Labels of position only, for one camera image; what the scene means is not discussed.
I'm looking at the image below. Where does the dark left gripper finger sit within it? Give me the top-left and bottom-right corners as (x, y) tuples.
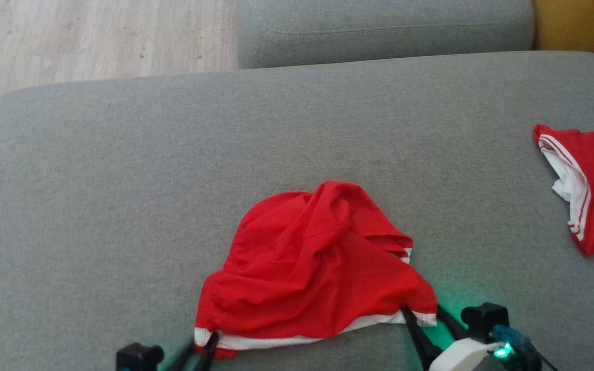
(196, 332), (221, 371)
(165, 340), (195, 371)

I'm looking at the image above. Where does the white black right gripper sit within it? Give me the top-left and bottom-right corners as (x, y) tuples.
(401, 305), (515, 371)

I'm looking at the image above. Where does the red garment white hem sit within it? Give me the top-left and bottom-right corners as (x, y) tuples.
(193, 180), (438, 360)

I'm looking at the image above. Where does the large grey sofa seat cushion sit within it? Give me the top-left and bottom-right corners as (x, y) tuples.
(0, 50), (594, 371)

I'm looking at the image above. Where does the grey sofa back cushion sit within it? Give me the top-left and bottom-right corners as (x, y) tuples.
(236, 0), (535, 70)

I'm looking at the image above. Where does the yellow cushion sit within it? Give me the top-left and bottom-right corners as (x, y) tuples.
(531, 0), (594, 64)

